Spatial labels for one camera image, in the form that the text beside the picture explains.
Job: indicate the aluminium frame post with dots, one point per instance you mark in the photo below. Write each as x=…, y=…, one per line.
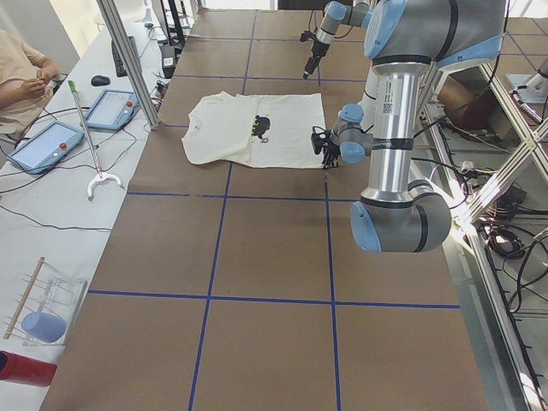
x=119, y=36

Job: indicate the blue cup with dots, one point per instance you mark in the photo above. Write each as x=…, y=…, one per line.
x=47, y=327

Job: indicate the blue teach pendant far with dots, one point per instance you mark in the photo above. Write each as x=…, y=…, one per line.
x=112, y=110

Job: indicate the blue teach pendant near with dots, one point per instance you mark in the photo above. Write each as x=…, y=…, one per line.
x=46, y=148

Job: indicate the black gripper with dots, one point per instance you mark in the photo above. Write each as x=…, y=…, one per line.
x=317, y=50
x=330, y=151

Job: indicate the cream long-sleeve cat shirt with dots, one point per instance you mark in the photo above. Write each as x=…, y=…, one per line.
x=259, y=131

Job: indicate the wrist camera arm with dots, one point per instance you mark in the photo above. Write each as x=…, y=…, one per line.
x=307, y=35
x=318, y=139

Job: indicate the blue teach pendant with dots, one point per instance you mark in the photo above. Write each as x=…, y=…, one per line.
x=112, y=110
x=46, y=148

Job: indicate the seated person beige shirt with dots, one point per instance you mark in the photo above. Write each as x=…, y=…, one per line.
x=26, y=84

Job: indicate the reacher grabber stick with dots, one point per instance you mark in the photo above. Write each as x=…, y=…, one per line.
x=101, y=176

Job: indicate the red bottle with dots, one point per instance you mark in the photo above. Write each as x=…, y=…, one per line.
x=20, y=369

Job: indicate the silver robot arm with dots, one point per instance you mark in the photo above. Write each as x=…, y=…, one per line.
x=335, y=14
x=408, y=44

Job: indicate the black computer mouse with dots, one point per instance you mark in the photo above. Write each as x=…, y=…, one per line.
x=100, y=80

